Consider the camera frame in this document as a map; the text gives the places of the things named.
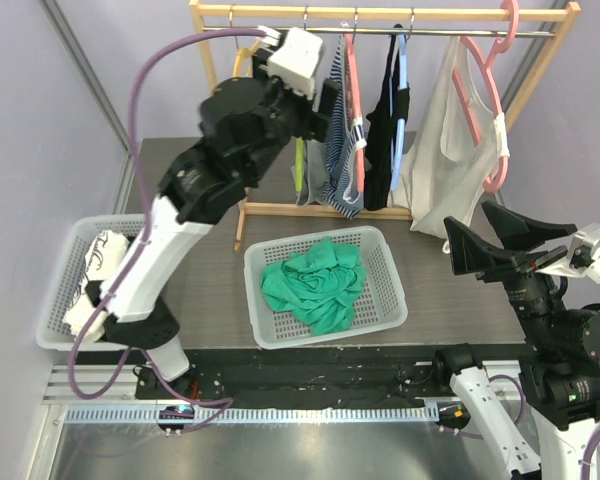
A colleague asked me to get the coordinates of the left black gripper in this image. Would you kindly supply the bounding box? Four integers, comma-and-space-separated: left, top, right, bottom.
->
243, 50, 338, 183

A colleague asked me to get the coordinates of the yellow hanger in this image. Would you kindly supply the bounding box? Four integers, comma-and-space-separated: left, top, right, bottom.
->
229, 4, 261, 81

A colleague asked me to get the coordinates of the green tank top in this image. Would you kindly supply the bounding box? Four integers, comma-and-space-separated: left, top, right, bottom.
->
260, 237, 367, 336

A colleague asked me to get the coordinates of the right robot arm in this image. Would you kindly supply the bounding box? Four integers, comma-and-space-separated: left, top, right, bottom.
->
431, 201, 600, 479

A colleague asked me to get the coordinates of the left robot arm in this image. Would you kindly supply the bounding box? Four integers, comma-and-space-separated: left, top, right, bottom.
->
86, 76, 341, 399

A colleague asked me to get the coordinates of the pink hanger middle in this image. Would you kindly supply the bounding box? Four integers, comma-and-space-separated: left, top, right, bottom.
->
344, 33, 366, 194

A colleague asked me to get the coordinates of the pink hanger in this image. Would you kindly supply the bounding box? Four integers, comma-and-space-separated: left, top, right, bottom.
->
344, 33, 366, 194
452, 0, 520, 193

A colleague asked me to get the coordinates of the blue striped tank top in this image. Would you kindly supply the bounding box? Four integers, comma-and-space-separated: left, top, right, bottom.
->
323, 35, 366, 219

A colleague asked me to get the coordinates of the black tank top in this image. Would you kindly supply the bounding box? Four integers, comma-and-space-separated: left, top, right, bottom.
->
364, 34, 399, 211

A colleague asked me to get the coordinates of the lime green hanger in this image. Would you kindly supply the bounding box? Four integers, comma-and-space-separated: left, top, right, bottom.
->
293, 138, 306, 195

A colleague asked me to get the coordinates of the light blue hanger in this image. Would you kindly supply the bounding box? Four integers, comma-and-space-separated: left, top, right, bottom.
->
390, 34, 410, 192

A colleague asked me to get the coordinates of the white tank top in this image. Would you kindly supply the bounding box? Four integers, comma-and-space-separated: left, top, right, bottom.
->
388, 38, 509, 240

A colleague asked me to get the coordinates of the grey tank top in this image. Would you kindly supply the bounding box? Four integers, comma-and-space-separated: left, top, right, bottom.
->
291, 140, 329, 206

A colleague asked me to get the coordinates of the pink hanger right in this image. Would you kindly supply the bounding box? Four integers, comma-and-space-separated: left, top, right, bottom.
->
452, 0, 520, 193

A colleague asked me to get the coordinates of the white centre basket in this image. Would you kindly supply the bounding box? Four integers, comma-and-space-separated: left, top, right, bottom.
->
244, 226, 408, 350

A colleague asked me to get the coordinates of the white basket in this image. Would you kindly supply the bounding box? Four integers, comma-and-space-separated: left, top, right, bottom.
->
36, 214, 144, 352
244, 226, 408, 350

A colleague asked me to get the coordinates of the wooden clothes rack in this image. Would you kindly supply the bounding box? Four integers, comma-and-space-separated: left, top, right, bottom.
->
189, 1, 581, 252

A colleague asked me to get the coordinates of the white printed garment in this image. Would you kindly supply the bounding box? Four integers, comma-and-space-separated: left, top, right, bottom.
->
63, 230, 129, 337

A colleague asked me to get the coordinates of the white left basket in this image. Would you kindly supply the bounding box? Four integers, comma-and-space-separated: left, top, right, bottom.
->
36, 214, 144, 352

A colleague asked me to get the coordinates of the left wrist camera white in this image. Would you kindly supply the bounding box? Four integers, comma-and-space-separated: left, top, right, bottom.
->
266, 27, 324, 100

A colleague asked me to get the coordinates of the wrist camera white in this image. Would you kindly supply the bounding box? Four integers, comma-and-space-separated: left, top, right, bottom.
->
538, 223, 600, 284
266, 27, 324, 100

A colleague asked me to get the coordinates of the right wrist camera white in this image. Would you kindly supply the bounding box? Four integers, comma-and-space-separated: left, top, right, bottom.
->
538, 223, 600, 284

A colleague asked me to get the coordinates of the white slotted cable duct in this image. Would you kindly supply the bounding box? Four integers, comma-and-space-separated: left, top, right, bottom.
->
64, 403, 439, 424

